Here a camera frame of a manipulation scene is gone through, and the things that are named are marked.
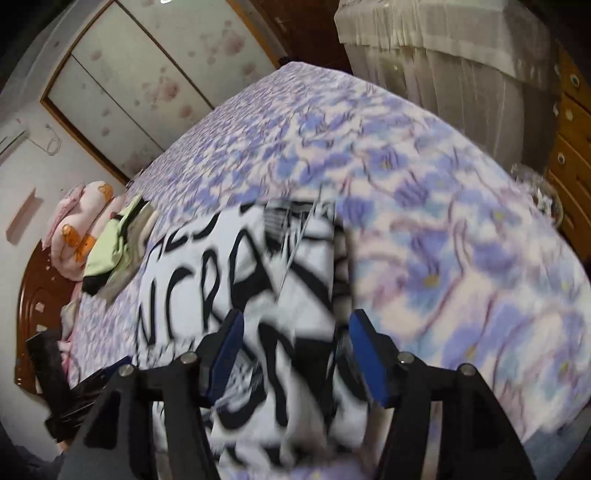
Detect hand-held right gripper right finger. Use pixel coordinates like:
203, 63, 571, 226
348, 309, 539, 480

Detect white air conditioner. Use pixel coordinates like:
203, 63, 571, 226
0, 129, 31, 160

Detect black white printed jacket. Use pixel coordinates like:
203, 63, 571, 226
134, 198, 384, 472

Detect wooden headboard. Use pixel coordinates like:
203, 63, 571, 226
14, 242, 79, 395

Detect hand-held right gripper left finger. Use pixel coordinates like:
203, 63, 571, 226
58, 308, 245, 480

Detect pink bed sheet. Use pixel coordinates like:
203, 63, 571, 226
58, 295, 83, 384

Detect purple floral blanket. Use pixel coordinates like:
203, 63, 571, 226
69, 61, 591, 480

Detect floral sliding door wardrobe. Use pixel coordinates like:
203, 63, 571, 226
41, 0, 282, 185

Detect grey cloth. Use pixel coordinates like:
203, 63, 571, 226
60, 300, 80, 337

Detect pink bear print quilt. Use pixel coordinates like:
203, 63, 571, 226
46, 181, 127, 280

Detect wooden drawer cabinet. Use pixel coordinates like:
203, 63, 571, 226
545, 46, 591, 250

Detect brown wooden door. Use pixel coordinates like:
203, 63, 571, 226
259, 0, 352, 75

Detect green black folded garment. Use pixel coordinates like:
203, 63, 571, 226
82, 194, 158, 303

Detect person's blue jeans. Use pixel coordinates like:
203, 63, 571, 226
522, 415, 591, 480

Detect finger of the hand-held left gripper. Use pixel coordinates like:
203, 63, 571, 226
74, 355, 134, 395

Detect pink wall shelf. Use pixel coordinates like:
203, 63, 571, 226
7, 187, 44, 241

